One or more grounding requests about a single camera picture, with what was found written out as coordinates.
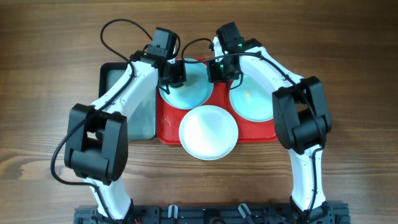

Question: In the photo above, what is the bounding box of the light blue plate top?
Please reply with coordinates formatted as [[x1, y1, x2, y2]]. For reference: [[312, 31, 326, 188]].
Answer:
[[159, 63, 214, 110]]

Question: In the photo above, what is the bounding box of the light blue plate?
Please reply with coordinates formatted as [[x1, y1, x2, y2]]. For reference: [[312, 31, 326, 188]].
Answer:
[[229, 75, 273, 122], [159, 63, 214, 110]]

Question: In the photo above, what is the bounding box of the green yellow sponge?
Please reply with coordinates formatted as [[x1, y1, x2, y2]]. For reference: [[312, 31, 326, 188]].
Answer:
[[170, 82, 185, 88]]

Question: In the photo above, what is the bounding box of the white plate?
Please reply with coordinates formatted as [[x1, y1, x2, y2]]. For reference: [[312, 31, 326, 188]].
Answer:
[[178, 105, 239, 161]]

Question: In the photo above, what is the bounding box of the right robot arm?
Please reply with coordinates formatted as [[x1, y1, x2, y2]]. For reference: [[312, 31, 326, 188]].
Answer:
[[208, 22, 331, 223]]

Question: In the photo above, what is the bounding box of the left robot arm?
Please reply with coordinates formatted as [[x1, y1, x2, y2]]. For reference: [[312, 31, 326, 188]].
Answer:
[[56, 27, 186, 223]]

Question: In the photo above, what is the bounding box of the red plastic tray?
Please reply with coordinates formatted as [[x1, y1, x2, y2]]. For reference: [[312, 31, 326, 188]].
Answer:
[[156, 59, 277, 145]]

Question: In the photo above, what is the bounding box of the black water tray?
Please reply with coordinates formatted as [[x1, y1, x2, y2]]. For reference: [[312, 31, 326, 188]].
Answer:
[[98, 62, 157, 141]]

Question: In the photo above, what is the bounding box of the light blue plate right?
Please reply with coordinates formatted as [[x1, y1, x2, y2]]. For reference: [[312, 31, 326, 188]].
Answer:
[[229, 75, 273, 122]]

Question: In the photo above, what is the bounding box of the left black cable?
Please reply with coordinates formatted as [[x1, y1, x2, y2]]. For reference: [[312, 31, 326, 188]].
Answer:
[[50, 18, 181, 223]]

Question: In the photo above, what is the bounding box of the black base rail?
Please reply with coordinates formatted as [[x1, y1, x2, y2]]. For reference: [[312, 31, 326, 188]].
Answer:
[[73, 202, 351, 224]]

